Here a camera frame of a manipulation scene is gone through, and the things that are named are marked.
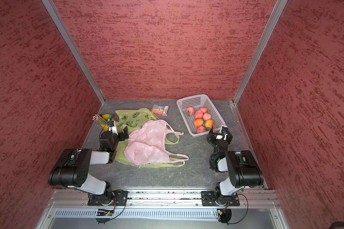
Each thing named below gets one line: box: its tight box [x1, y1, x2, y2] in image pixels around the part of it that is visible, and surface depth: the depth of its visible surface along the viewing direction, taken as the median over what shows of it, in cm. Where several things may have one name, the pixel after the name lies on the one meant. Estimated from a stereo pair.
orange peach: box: [193, 117, 204, 127], surface depth 102 cm
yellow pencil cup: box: [92, 114, 114, 132], surface depth 94 cm
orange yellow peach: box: [204, 119, 215, 129], surface depth 102 cm
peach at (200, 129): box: [196, 125, 207, 134], surface depth 99 cm
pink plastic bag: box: [123, 119, 189, 166], surface depth 89 cm
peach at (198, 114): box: [194, 110, 204, 119], surface depth 109 cm
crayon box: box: [151, 104, 170, 116], surface depth 116 cm
